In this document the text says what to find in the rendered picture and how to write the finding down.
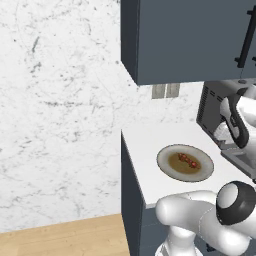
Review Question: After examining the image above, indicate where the dark grey toaster oven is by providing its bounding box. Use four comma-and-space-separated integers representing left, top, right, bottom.
195, 79, 256, 183

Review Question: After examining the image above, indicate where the dark blue base cupboard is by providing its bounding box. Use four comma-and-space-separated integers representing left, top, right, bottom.
120, 129, 214, 256

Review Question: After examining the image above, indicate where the red kebab skewer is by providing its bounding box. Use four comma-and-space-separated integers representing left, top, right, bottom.
177, 152, 199, 169

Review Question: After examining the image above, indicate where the toaster oven door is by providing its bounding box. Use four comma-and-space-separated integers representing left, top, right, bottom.
220, 148, 256, 183

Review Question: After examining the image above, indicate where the grey wall outlet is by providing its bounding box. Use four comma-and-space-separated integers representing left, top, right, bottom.
151, 83, 167, 100
166, 82, 181, 99

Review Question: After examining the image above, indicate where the dark blue cupboard door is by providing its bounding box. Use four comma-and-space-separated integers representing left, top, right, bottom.
137, 0, 256, 87

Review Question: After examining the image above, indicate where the dark blue wall cupboard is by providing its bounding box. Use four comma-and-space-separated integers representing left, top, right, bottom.
120, 0, 256, 87

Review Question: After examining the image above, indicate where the black cupboard handle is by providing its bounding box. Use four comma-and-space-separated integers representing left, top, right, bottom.
234, 9, 256, 70

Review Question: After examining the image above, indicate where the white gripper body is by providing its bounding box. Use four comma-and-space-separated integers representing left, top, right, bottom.
213, 121, 235, 142

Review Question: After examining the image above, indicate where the grey round plate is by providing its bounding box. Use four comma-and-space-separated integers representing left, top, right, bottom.
156, 143, 215, 183

